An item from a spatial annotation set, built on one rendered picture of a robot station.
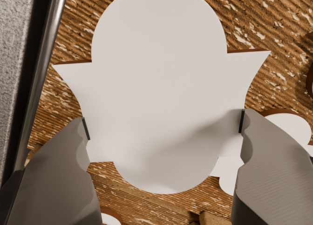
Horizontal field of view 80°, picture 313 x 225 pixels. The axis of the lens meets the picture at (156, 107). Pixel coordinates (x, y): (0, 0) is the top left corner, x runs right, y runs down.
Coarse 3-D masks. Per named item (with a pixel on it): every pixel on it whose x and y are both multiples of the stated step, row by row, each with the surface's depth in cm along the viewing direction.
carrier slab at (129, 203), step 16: (96, 176) 28; (96, 192) 30; (112, 192) 29; (128, 192) 29; (112, 208) 32; (128, 208) 31; (144, 208) 31; (160, 208) 31; (176, 208) 32; (128, 224) 34; (144, 224) 34; (160, 224) 34; (176, 224) 33
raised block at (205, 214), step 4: (204, 212) 30; (208, 212) 30; (200, 216) 30; (204, 216) 30; (208, 216) 30; (212, 216) 30; (216, 216) 31; (200, 220) 30; (204, 220) 29; (208, 220) 29; (212, 220) 30; (216, 220) 30; (220, 220) 31; (224, 220) 31; (228, 220) 31; (200, 224) 30; (204, 224) 29; (208, 224) 29; (212, 224) 29; (216, 224) 30; (220, 224) 30; (224, 224) 30; (228, 224) 31
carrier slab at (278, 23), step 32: (96, 0) 16; (224, 0) 15; (256, 0) 15; (288, 0) 15; (64, 32) 17; (224, 32) 16; (256, 32) 16; (288, 32) 16; (288, 64) 17; (64, 96) 21; (256, 96) 19; (288, 96) 19; (32, 128) 23; (192, 192) 28; (224, 192) 28
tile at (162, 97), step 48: (144, 0) 9; (192, 0) 9; (96, 48) 10; (144, 48) 10; (192, 48) 10; (96, 96) 12; (144, 96) 11; (192, 96) 11; (240, 96) 11; (96, 144) 13; (144, 144) 13; (192, 144) 13; (240, 144) 13
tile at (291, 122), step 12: (276, 120) 19; (288, 120) 19; (300, 120) 19; (288, 132) 20; (300, 132) 20; (300, 144) 21; (312, 144) 21; (312, 156) 22; (216, 168) 24; (228, 168) 24; (228, 180) 25; (228, 192) 26
